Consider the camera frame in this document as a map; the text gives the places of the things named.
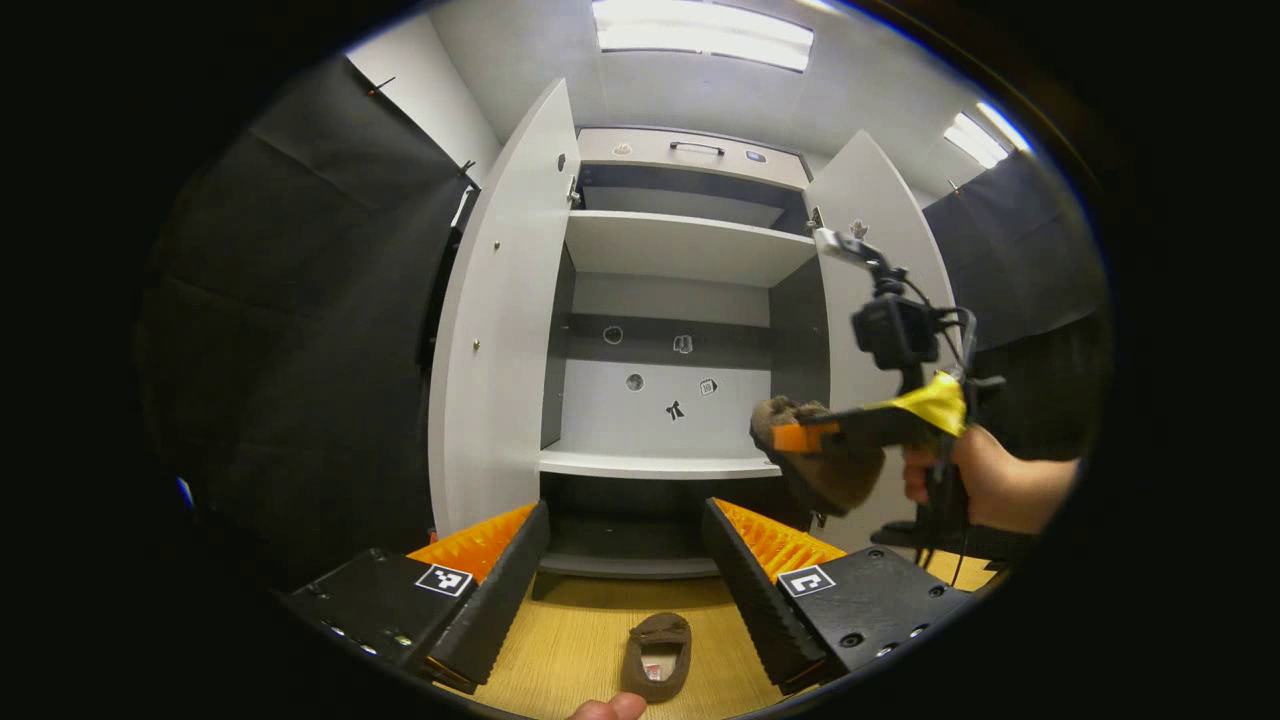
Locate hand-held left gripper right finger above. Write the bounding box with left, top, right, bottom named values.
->
left=702, top=498, right=976, bottom=697

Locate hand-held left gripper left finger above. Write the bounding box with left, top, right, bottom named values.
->
left=283, top=500, right=552, bottom=696

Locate brown fuzzy shoe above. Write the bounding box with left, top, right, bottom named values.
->
left=620, top=612, right=693, bottom=703
left=750, top=396, right=888, bottom=518

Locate grey shoe cabinet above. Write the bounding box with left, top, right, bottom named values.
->
left=540, top=125, right=831, bottom=581

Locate grey cabinet drawer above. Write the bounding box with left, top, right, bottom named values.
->
left=577, top=127, right=811, bottom=191

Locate black backdrop cloth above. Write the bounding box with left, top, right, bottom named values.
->
left=418, top=185, right=471, bottom=371
left=920, top=150, right=1106, bottom=471
left=135, top=55, right=481, bottom=591

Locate ceiling light panel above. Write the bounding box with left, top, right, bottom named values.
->
left=943, top=100, right=1031, bottom=169
left=590, top=0, right=814, bottom=73

